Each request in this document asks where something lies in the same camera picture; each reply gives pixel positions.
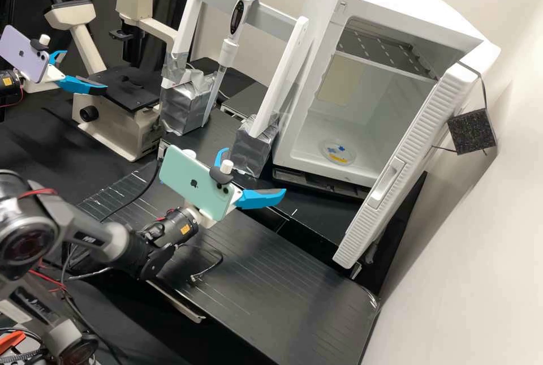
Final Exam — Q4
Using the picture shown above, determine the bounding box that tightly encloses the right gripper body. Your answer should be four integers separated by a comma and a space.
184, 189, 246, 229

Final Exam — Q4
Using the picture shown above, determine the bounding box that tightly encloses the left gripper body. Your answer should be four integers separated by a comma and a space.
23, 63, 67, 94

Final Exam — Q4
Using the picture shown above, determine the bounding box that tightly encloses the incubator door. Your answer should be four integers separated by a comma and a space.
332, 58, 498, 269

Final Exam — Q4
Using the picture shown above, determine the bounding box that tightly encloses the cream microscope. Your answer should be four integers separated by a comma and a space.
44, 0, 179, 163

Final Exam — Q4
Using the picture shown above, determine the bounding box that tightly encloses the black tray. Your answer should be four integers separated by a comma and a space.
271, 165, 376, 201

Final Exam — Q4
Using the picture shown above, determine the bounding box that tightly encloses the white pipette stand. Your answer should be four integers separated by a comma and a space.
159, 0, 310, 179

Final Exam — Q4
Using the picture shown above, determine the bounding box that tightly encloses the petri dish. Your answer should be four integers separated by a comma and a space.
318, 138, 359, 167

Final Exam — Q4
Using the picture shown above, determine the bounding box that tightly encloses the pipette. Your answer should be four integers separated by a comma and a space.
202, 0, 260, 126

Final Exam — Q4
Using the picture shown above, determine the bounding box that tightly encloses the white incubator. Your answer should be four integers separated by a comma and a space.
271, 0, 502, 201

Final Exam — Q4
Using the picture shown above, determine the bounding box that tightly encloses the left wrist camera phone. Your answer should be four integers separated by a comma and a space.
0, 25, 53, 84

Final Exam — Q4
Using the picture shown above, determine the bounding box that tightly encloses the wrist camera phone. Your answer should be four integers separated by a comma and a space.
0, 25, 53, 84
158, 145, 237, 218

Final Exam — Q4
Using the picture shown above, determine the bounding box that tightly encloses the right wrist camera phone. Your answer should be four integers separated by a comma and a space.
158, 145, 237, 218

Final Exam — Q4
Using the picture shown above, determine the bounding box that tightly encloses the black cable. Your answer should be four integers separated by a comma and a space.
167, 244, 225, 285
90, 162, 165, 224

